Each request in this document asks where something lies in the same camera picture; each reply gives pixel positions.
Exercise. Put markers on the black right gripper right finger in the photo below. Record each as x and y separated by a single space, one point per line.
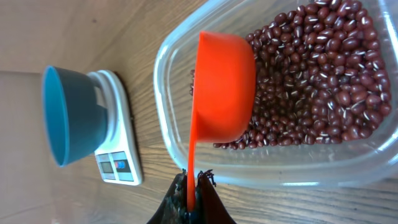
214 211

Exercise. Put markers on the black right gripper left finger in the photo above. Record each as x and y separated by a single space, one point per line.
173 209

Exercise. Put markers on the orange scoop with blue handle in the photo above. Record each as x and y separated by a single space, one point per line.
223 95

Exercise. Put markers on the white digital kitchen scale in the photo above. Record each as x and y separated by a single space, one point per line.
117 158

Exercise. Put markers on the blue plastic bowl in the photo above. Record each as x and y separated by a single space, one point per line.
74 123

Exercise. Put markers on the clear plastic container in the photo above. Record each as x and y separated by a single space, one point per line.
334 165

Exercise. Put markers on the red beans in container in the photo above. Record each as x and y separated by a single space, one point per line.
321 78

